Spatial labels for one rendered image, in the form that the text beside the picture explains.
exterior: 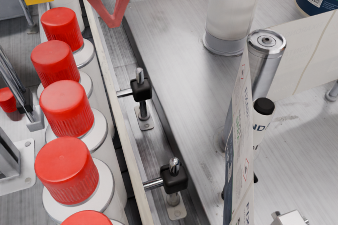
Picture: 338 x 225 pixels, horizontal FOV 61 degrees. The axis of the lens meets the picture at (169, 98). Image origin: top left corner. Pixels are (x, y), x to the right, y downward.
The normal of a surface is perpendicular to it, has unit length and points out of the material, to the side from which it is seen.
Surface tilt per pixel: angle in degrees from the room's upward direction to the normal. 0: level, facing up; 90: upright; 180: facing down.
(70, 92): 2
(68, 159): 3
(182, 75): 0
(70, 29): 90
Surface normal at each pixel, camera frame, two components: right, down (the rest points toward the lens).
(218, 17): -0.64, 0.57
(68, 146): -0.01, -0.62
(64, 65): 0.79, 0.47
